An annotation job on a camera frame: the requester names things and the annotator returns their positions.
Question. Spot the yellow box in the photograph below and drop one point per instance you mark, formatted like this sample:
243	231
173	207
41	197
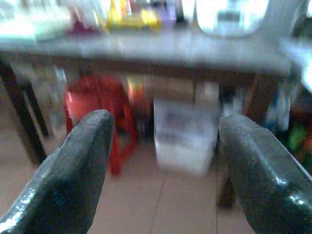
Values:
134	20

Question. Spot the dark wooden table grey top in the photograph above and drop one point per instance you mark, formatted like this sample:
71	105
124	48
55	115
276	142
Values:
151	48

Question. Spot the white rice cooker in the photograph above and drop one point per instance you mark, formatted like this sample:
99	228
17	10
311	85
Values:
231	14

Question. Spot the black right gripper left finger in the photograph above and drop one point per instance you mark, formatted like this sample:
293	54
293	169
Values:
73	170

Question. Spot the green bag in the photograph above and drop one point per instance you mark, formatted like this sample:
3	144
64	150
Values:
298	136

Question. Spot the pale green cutting board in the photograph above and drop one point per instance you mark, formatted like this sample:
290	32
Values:
29	34

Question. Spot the red plastic stool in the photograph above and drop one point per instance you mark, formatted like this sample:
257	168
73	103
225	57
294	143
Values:
92	97

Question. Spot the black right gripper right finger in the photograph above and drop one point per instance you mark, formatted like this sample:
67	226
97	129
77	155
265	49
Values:
268	182

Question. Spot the maroon cloth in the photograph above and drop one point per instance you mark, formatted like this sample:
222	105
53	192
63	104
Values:
80	27

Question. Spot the white storage box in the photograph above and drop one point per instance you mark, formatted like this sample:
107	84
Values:
185	136

